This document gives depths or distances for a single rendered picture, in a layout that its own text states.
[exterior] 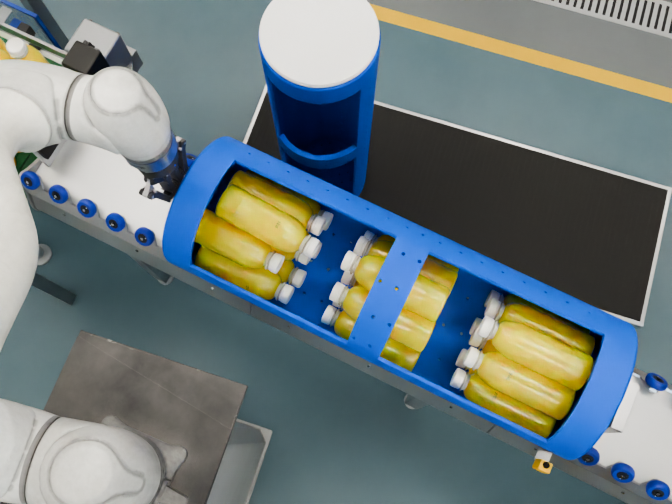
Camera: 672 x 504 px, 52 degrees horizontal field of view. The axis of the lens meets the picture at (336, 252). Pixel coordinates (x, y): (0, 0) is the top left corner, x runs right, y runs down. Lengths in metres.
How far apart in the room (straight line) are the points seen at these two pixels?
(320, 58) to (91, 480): 0.99
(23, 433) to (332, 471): 1.37
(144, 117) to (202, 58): 1.86
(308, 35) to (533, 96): 1.38
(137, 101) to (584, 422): 0.90
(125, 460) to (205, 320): 1.35
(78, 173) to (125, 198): 0.13
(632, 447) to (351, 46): 1.06
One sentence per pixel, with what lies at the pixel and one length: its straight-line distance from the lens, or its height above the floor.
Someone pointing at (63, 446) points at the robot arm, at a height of 1.29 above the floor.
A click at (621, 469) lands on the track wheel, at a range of 1.56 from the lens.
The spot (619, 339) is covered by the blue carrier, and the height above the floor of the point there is 1.21.
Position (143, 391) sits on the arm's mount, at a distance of 1.47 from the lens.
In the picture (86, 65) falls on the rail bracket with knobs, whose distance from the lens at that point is 1.75.
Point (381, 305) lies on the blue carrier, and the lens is 1.23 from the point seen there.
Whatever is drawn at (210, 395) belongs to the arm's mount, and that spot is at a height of 1.01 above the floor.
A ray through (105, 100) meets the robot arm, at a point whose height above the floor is 1.57.
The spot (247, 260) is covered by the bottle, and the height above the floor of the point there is 1.13.
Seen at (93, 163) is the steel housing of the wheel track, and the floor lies 0.93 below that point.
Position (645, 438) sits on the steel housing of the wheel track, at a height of 0.93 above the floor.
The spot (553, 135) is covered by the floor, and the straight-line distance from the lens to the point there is 2.80.
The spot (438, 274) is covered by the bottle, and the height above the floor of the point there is 1.14.
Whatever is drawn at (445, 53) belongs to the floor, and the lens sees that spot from 2.87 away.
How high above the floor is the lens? 2.43
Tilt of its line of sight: 75 degrees down
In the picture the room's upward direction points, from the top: straight up
